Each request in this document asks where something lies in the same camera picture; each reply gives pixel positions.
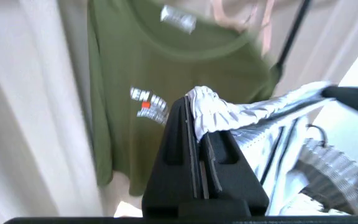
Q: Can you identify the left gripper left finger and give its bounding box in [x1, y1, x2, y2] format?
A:
[141, 95, 204, 218]

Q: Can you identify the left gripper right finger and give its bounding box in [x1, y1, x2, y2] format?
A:
[199, 130, 270, 216]

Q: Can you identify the pale grey garment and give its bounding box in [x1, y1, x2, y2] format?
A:
[185, 80, 338, 217]

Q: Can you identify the green shirt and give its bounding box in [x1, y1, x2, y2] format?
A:
[87, 0, 284, 197]

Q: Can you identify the white laundry basket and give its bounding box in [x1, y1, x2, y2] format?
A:
[293, 123, 358, 217]

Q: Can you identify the black clothes rack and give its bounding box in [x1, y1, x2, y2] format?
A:
[275, 0, 313, 73]

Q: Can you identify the beige curtain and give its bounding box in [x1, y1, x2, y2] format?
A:
[0, 0, 358, 217]

